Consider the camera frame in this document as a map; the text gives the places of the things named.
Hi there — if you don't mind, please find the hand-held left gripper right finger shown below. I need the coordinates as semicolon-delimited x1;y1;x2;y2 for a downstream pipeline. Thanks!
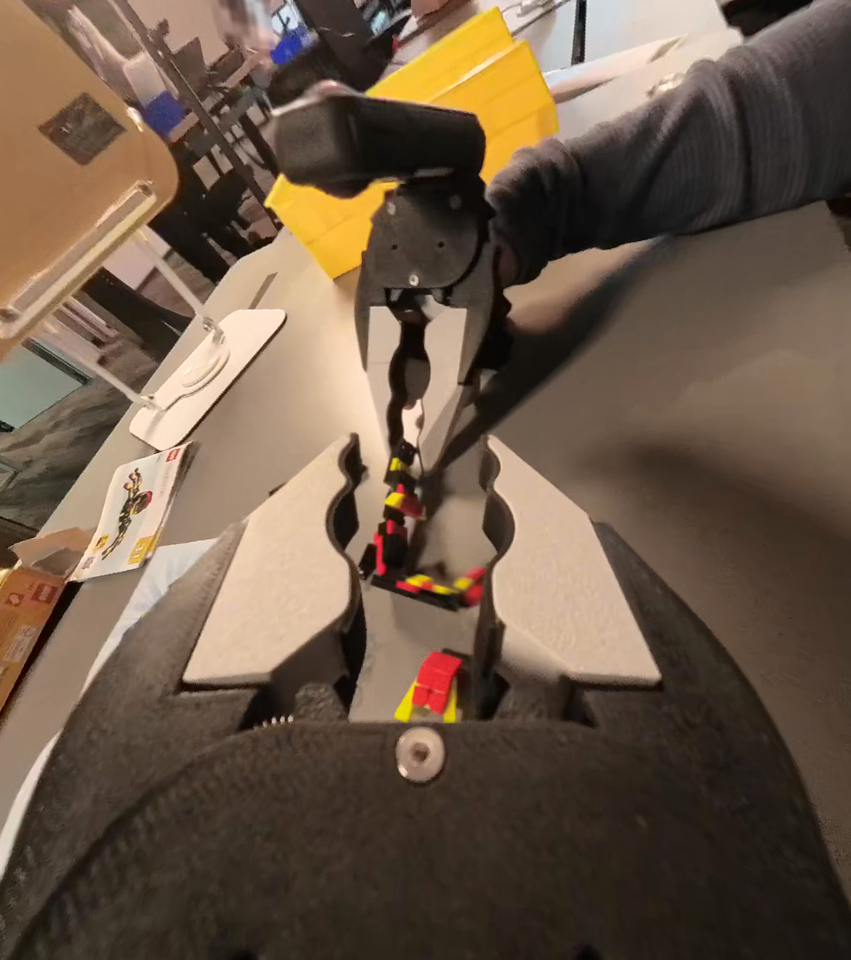
470;435;664;719

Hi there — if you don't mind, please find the clear acrylic stand post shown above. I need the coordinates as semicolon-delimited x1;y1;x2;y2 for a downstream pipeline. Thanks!
0;180;235;410

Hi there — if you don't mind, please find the small lego instruction booklet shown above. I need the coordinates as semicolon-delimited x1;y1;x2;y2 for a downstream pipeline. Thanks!
69;442;196;582

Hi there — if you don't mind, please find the tan board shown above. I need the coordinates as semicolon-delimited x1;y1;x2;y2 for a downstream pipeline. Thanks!
0;0;181;378

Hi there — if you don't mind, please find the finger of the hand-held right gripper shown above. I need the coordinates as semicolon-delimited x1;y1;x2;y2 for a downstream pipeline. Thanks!
410;296;475;474
364;303;415;462

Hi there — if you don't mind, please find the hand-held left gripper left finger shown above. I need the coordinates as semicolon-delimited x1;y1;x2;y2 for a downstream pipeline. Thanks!
181;432;367;693

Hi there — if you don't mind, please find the person's right forearm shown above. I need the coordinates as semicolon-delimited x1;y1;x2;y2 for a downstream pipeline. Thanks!
484;0;851;288

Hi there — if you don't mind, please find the yellow plastic bin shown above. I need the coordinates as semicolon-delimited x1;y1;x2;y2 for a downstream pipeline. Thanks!
264;7;559;280

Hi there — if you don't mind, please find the red yellow lego head piece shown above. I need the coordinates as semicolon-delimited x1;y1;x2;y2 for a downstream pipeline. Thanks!
394;651;472;725

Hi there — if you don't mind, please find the large lego instruction booklet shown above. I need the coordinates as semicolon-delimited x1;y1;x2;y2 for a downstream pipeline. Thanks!
118;536;226;627

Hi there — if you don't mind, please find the long red yellow black lego model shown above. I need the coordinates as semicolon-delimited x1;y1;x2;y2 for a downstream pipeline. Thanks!
358;442;488;615

